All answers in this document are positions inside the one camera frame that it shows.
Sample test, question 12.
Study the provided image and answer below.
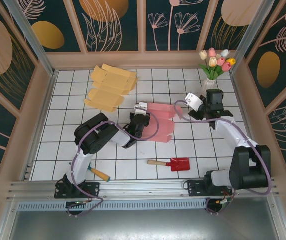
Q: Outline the pink paper box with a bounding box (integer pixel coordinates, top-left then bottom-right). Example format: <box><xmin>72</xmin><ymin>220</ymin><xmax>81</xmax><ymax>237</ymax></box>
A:
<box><xmin>140</xmin><ymin>102</ymin><xmax>183</xmax><ymax>144</ymax></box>

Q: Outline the yellow paper box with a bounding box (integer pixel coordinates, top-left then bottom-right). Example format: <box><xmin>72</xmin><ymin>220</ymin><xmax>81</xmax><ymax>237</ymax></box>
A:
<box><xmin>84</xmin><ymin>63</ymin><xmax>139</xmax><ymax>114</ymax></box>

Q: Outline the red shovel with wooden handle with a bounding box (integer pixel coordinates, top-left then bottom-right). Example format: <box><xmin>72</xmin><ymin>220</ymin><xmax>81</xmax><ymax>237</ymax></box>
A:
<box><xmin>147</xmin><ymin>157</ymin><xmax>191</xmax><ymax>173</ymax></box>

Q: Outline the white ribbed vase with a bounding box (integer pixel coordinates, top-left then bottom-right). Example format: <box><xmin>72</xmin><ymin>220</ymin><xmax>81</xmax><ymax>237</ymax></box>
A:
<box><xmin>201</xmin><ymin>77</ymin><xmax>218</xmax><ymax>92</ymax></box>

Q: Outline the artificial tulip bouquet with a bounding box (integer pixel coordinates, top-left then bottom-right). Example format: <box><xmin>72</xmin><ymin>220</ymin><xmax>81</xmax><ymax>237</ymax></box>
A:
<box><xmin>198</xmin><ymin>47</ymin><xmax>237</xmax><ymax>81</ymax></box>

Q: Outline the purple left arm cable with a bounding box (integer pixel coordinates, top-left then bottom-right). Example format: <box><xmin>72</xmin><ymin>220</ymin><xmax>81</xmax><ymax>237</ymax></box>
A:
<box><xmin>66</xmin><ymin>108</ymin><xmax>160</xmax><ymax>218</ymax></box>

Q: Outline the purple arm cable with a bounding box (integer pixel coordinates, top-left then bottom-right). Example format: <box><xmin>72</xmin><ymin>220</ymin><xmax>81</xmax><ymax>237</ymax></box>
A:
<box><xmin>66</xmin><ymin>108</ymin><xmax>160</xmax><ymax>218</ymax></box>
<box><xmin>174</xmin><ymin>99</ymin><xmax>275</xmax><ymax>216</ymax></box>

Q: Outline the aluminium side rail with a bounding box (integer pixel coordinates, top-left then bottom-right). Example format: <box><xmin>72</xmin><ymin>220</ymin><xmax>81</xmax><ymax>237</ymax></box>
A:
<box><xmin>20</xmin><ymin>70</ymin><xmax>58</xmax><ymax>181</ymax></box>
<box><xmin>229</xmin><ymin>70</ymin><xmax>268</xmax><ymax>179</ymax></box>

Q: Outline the teal garden fork wooden handle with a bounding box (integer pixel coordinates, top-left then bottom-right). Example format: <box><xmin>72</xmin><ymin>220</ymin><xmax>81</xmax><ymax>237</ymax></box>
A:
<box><xmin>87</xmin><ymin>164</ymin><xmax>111</xmax><ymax>182</ymax></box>

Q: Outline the aluminium mounting rail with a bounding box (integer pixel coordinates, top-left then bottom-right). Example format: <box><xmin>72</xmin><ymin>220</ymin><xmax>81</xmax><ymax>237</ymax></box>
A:
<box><xmin>6</xmin><ymin>176</ymin><xmax>281</xmax><ymax>203</ymax></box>

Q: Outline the aluminium frame post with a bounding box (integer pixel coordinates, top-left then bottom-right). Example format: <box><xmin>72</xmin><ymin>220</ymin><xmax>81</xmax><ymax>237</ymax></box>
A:
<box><xmin>2</xmin><ymin>0</ymin><xmax>59</xmax><ymax>77</ymax></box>
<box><xmin>229</xmin><ymin>0</ymin><xmax>276</xmax><ymax>75</ymax></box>

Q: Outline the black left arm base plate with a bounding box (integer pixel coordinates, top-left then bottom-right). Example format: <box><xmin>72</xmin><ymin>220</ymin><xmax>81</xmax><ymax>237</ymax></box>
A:
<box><xmin>54</xmin><ymin>181</ymin><xmax>100</xmax><ymax>200</ymax></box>

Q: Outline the slotted grey cable duct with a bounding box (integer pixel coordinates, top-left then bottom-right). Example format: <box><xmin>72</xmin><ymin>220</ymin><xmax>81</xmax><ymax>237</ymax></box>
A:
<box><xmin>16</xmin><ymin>199</ymin><xmax>208</xmax><ymax>212</ymax></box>

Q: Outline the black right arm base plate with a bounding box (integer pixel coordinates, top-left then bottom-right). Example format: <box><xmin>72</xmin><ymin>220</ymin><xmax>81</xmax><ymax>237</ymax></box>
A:
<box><xmin>187</xmin><ymin>179</ymin><xmax>233</xmax><ymax>199</ymax></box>

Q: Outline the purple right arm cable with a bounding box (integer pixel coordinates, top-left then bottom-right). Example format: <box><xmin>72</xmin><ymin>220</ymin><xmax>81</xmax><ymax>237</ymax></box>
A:
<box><xmin>174</xmin><ymin>99</ymin><xmax>275</xmax><ymax>216</ymax></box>

